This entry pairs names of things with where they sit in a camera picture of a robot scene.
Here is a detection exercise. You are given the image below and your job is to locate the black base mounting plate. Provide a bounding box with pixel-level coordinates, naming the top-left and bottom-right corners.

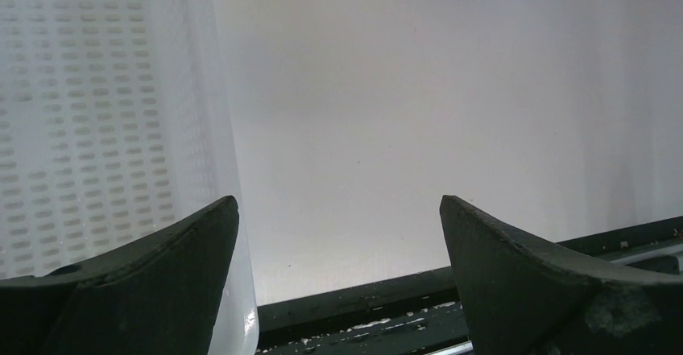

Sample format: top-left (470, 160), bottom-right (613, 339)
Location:
top-left (255, 217), bottom-right (682, 354)

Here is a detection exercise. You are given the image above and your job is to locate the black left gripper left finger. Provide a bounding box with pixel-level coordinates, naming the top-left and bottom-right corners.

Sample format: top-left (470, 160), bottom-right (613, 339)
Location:
top-left (1, 196), bottom-right (239, 354)

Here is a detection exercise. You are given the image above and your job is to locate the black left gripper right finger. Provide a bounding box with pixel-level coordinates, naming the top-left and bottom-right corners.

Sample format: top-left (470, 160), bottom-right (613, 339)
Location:
top-left (440, 196), bottom-right (682, 354)

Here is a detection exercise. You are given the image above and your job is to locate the white perforated plastic basket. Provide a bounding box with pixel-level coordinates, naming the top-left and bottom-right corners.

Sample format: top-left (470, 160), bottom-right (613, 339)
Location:
top-left (0, 0), bottom-right (260, 355)

